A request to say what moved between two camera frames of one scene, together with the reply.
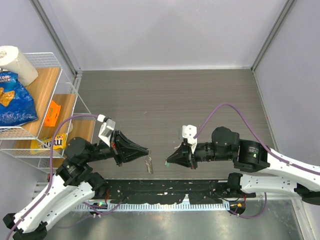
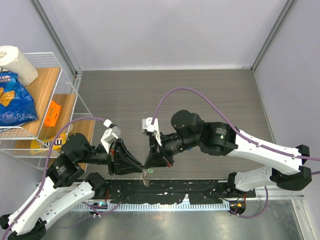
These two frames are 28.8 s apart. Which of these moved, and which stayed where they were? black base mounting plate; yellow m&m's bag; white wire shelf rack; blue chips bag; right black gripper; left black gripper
Moved: right black gripper; left black gripper
Stayed: white wire shelf rack; blue chips bag; yellow m&m's bag; black base mounting plate
